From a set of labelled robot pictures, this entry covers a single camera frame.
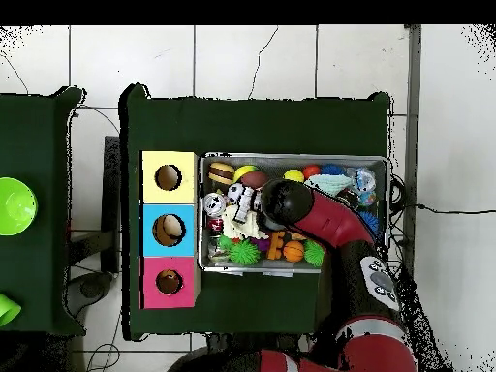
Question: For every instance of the crushed silver drink can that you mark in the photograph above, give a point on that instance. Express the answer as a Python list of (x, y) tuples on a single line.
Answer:
[(214, 203)]

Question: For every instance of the wooden box with three holes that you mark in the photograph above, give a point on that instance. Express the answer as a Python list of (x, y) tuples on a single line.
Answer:
[(182, 193)]

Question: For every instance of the brown monkey plush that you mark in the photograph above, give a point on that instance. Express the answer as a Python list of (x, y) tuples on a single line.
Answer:
[(169, 276)]

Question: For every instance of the light green toy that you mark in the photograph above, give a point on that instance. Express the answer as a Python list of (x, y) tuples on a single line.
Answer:
[(7, 310)]

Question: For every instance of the green spiky rubber ball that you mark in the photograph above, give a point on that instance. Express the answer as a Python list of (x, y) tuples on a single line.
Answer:
[(244, 252)]

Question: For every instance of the beige round toy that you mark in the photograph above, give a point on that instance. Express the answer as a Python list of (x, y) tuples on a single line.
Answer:
[(172, 226)]

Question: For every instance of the wooden toy hamburger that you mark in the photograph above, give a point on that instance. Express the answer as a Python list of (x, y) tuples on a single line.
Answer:
[(221, 173)]

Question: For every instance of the black and white soccer ball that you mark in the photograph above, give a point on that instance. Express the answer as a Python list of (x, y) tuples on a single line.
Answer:
[(234, 193)]

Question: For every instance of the blue spiky rubber ball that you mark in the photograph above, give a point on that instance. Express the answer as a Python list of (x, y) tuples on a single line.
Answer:
[(370, 221)]

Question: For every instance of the orange basketball toy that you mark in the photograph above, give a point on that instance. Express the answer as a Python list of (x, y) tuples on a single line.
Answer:
[(293, 252)]

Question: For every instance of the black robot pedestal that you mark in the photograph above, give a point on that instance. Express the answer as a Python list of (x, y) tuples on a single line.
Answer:
[(232, 341)]

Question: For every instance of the cream knitted cloth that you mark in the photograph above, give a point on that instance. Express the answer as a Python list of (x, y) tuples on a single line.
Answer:
[(240, 228)]

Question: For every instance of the grey oval base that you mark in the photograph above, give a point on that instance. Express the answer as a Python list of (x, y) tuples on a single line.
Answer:
[(91, 288)]

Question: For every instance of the dark green table cloth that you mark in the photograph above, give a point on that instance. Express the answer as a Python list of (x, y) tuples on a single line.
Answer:
[(252, 128), (35, 135)]

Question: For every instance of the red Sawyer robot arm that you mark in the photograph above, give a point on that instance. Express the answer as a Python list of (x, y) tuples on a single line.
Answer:
[(333, 221)]

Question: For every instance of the brown ball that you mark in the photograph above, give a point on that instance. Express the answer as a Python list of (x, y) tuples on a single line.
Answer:
[(254, 179)]

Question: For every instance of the black flat panel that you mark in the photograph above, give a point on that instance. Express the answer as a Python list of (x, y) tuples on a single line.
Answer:
[(111, 174)]

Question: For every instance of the silver robot figure toy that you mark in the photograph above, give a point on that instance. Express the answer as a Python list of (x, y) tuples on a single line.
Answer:
[(246, 203)]

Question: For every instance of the mint green knitted cloth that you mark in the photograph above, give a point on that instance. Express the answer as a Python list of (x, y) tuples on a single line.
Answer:
[(327, 183)]

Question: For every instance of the grey metal rail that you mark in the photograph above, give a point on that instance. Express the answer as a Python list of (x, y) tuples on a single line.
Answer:
[(412, 77)]

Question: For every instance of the lime green plastic bowl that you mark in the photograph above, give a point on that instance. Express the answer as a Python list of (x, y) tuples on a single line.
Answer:
[(17, 207)]

